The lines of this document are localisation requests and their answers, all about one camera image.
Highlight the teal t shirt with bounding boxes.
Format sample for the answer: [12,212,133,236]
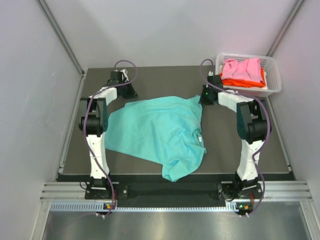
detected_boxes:
[104,95,207,182]

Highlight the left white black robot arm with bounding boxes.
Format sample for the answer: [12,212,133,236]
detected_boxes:
[78,69,138,199]

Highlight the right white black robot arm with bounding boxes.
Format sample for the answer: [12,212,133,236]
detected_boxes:
[199,71,272,198]

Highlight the orange t shirt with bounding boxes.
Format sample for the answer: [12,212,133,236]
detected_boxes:
[222,67,267,88]

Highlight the pink t shirt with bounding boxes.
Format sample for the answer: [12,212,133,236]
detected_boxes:
[219,58,263,83]

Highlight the white t shirt in basket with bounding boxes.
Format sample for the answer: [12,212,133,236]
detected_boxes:
[261,70,269,90]

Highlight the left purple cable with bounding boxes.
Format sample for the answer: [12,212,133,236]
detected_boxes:
[83,59,139,219]

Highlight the purple cable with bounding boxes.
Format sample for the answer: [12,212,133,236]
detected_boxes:
[83,59,139,219]
[199,58,273,218]

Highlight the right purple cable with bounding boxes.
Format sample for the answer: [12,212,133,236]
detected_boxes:
[199,58,273,218]

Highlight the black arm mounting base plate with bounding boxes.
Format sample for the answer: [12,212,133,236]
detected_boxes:
[81,174,263,208]

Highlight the aluminium frame rail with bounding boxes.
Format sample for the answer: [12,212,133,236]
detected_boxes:
[40,181,312,201]

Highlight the grey slotted cable duct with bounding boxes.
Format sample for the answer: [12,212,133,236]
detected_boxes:
[50,201,250,213]

